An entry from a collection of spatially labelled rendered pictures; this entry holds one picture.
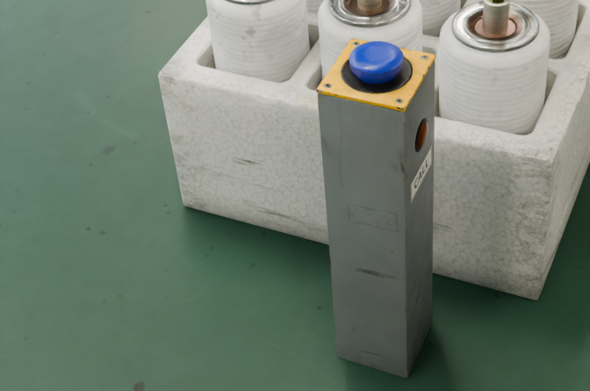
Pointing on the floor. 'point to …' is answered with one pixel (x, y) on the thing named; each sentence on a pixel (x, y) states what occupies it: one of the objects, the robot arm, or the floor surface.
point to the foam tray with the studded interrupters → (470, 152)
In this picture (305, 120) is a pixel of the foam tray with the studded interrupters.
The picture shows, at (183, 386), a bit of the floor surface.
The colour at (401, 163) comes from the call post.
